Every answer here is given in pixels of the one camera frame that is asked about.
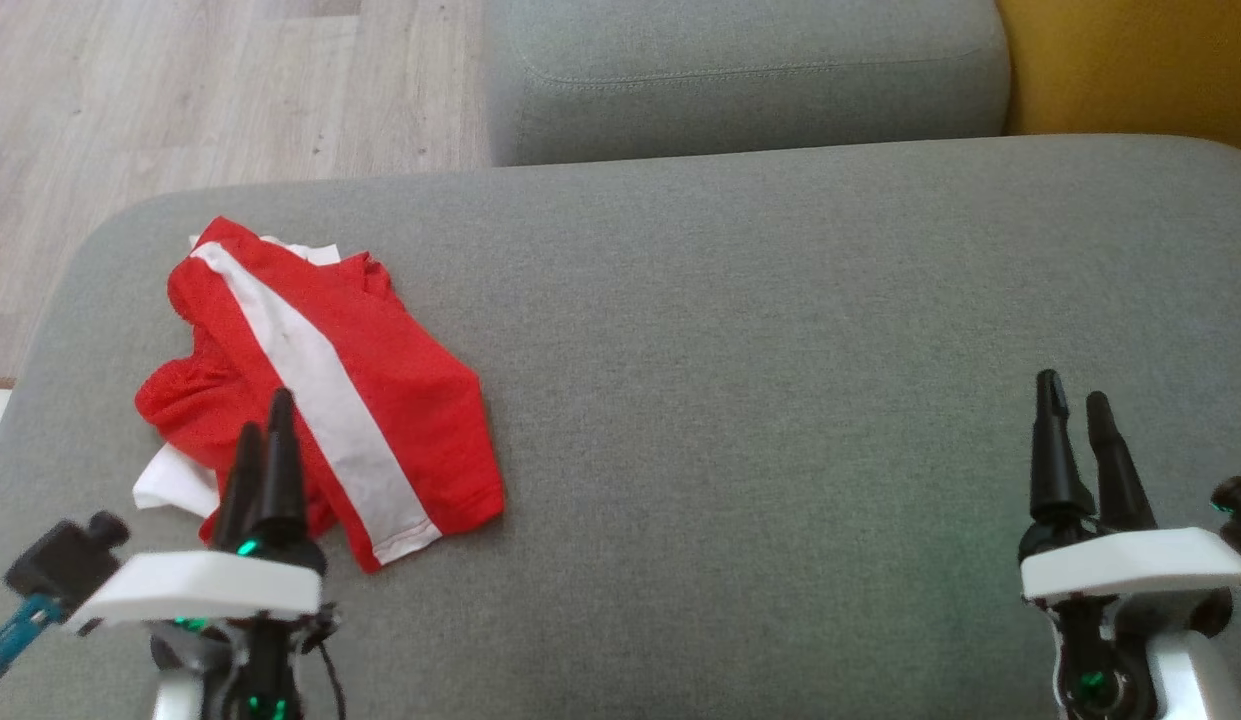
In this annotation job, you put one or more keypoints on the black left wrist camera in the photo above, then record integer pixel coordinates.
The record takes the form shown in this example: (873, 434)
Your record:
(65, 560)

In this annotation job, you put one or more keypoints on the grey sofa seat cushion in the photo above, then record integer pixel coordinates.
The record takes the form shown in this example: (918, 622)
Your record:
(740, 70)

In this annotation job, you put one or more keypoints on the right robot arm silver white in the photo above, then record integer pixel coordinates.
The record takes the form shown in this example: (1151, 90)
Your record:
(1195, 680)

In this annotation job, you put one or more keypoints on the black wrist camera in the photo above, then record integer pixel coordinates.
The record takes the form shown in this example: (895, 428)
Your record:
(1238, 515)
(65, 560)

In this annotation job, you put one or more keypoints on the red shorts with white stripe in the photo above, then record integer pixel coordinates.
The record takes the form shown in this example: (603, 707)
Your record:
(380, 400)

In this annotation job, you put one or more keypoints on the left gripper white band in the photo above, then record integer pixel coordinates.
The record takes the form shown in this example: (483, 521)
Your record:
(200, 590)

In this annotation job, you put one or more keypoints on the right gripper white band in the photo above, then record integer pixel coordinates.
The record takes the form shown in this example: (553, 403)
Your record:
(1130, 565)

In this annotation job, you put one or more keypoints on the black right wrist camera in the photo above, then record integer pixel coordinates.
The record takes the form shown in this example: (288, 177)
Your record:
(1238, 515)

